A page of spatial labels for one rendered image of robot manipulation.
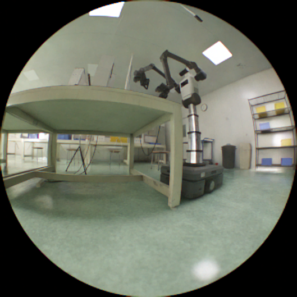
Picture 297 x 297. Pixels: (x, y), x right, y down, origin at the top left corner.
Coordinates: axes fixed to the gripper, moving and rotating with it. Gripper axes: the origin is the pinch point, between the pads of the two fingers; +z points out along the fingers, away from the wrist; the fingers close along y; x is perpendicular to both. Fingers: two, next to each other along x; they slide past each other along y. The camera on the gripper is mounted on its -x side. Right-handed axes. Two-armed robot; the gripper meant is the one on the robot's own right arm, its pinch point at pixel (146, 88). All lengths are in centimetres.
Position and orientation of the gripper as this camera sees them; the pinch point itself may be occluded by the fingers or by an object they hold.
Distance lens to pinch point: 106.0
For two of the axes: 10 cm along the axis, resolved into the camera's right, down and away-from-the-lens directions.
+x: 9.1, -2.2, 3.4
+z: 2.2, 9.7, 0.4
